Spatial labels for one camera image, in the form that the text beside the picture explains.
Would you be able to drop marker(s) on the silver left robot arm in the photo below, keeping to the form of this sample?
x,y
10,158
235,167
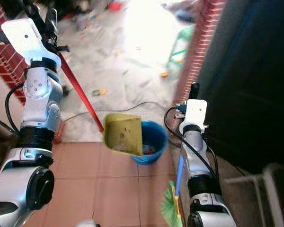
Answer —
x,y
40,104

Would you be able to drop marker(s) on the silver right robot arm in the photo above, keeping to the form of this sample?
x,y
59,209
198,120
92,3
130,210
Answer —
x,y
196,151

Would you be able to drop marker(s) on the orange litter scrap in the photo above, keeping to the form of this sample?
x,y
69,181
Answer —
x,y
164,74

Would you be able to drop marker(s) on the blue plastic bucket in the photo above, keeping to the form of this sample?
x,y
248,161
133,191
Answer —
x,y
156,139

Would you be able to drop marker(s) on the green plastic stool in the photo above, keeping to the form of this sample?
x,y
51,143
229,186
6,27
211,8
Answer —
x,y
182,42

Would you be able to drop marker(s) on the dark metal door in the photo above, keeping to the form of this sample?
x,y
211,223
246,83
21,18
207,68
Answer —
x,y
251,71

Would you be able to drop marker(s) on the small red container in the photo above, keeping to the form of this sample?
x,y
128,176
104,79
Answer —
x,y
115,5

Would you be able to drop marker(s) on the yellow green litter scrap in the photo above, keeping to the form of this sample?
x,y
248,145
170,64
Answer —
x,y
99,91

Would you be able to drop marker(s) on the pile of clothes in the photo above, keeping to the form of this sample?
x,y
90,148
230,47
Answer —
x,y
182,10

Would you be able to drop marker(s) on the grey plastic crate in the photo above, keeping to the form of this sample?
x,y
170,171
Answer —
x,y
260,198

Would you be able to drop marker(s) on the white robot leg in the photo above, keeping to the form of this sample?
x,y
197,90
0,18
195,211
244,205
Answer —
x,y
87,223

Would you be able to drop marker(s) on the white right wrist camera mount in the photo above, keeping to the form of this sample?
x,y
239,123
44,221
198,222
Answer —
x,y
195,113

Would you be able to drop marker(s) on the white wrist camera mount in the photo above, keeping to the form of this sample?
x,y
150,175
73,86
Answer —
x,y
195,113
26,40

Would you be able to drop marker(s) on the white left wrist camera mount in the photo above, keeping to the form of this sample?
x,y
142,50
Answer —
x,y
26,40

